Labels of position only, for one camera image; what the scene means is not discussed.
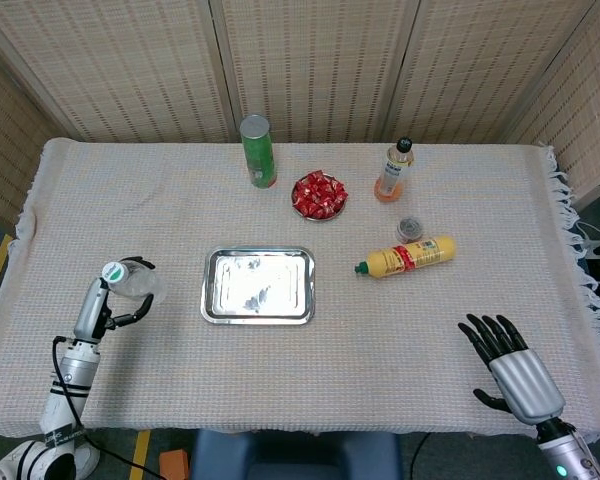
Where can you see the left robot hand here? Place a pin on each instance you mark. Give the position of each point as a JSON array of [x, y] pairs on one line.
[[90, 310]]

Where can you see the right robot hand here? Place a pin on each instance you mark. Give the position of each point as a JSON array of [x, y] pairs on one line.
[[522, 380]]

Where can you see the transparent plastic water bottle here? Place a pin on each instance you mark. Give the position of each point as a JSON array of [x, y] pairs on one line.
[[140, 282]]

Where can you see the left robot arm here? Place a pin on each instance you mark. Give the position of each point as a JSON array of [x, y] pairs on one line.
[[72, 380]]

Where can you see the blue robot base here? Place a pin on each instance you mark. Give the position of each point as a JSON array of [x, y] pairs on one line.
[[295, 457]]

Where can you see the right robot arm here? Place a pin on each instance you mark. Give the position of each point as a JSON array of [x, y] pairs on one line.
[[570, 450]]

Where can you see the yellow bottle green cap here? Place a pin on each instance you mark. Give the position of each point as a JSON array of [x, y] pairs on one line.
[[415, 256]]

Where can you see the rectangular stainless steel tray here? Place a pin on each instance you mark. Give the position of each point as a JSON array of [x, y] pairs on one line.
[[257, 285]]

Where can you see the orange juice bottle black cap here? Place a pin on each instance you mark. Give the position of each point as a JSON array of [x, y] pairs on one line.
[[394, 172]]

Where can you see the orange block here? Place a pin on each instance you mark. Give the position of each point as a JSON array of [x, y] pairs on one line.
[[175, 465]]

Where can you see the woven bamboo screen panel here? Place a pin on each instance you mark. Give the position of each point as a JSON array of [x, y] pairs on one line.
[[485, 70], [125, 70], [5, 140], [585, 110], [320, 65]]

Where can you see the white waffle weave tablecloth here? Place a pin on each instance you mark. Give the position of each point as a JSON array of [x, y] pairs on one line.
[[300, 370]]

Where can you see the green chips can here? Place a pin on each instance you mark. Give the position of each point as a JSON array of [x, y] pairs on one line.
[[260, 155]]

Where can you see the small round metal dish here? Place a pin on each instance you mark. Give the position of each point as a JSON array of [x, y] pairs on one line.
[[320, 218]]

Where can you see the plate of red candies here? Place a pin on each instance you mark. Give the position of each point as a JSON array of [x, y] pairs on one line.
[[320, 195]]

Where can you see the white plastic bracket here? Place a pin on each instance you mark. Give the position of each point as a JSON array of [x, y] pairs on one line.
[[597, 245]]

